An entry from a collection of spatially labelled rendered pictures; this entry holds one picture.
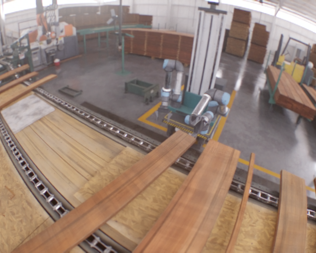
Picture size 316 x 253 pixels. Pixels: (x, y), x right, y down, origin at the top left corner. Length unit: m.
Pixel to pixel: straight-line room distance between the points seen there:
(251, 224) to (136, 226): 0.56
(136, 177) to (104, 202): 0.20
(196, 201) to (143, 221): 0.26
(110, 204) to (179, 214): 0.31
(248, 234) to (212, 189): 0.30
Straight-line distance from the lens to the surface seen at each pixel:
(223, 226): 0.86
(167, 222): 0.75
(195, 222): 0.77
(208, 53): 2.12
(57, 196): 0.96
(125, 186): 0.83
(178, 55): 6.10
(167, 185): 0.89
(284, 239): 0.96
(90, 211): 0.79
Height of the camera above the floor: 1.57
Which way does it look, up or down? 36 degrees down
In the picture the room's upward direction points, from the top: 5 degrees clockwise
